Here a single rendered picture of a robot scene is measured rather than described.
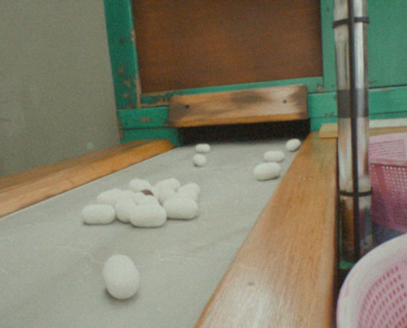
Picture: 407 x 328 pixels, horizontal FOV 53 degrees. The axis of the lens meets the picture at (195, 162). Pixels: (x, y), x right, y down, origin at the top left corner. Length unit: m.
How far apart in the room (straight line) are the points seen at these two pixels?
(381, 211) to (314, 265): 0.33
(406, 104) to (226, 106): 0.35
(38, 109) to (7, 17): 0.50
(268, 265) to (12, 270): 0.20
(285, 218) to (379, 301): 0.10
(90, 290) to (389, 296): 0.17
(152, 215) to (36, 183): 0.24
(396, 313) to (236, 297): 0.09
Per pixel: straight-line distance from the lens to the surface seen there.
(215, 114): 0.87
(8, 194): 0.54
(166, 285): 0.27
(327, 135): 0.74
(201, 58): 0.96
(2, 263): 0.36
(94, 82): 2.12
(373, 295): 0.22
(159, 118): 0.98
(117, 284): 0.25
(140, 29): 1.02
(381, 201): 0.54
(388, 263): 0.24
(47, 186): 0.59
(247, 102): 0.86
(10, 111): 2.51
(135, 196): 0.43
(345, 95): 0.33
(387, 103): 0.90
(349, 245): 0.36
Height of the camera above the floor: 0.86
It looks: 9 degrees down
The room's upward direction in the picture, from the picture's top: 5 degrees counter-clockwise
